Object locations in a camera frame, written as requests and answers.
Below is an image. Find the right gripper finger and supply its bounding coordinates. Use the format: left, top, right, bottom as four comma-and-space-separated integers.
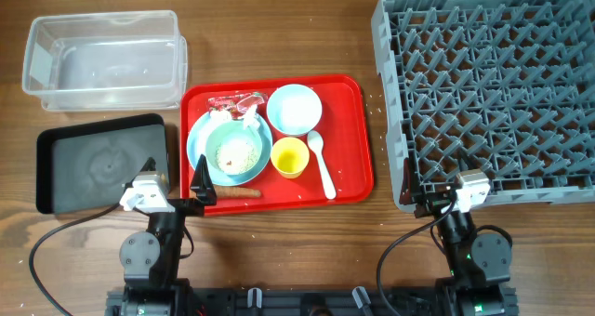
457, 149, 475, 171
399, 159, 421, 205

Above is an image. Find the green bowl with rice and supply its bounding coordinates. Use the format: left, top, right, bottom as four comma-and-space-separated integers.
205, 121, 263, 176

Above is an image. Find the red strawberry cake wrapper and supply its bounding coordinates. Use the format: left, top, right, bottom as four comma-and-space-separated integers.
207, 92, 268, 119

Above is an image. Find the yellow cup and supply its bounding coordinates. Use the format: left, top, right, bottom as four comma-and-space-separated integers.
271, 137, 310, 178

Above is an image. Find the white plastic spoon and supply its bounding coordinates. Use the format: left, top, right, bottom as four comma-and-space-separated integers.
307, 130, 337, 200

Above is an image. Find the light blue bowl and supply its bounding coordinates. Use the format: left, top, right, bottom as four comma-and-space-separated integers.
266, 84, 323, 137

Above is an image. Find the small white tissue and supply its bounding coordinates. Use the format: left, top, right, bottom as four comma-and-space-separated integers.
243, 105, 260, 131

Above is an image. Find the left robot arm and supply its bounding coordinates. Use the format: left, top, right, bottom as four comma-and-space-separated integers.
105, 156, 217, 316

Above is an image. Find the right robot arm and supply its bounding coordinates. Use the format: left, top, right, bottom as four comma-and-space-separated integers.
400, 151, 520, 316

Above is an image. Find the grey dishwasher rack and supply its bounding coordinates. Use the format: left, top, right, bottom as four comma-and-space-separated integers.
371, 0, 594, 212

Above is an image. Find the carrot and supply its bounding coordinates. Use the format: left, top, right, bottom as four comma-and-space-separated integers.
215, 185, 261, 199

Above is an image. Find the black tray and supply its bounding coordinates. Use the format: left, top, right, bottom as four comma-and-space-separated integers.
35, 113, 169, 215

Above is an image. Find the red serving tray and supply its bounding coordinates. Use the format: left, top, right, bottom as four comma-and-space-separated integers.
179, 74, 374, 216

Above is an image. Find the clear plastic bin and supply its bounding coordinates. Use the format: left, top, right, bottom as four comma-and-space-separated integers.
21, 10, 189, 112

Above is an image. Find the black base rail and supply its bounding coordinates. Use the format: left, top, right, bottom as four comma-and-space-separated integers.
105, 286, 520, 316

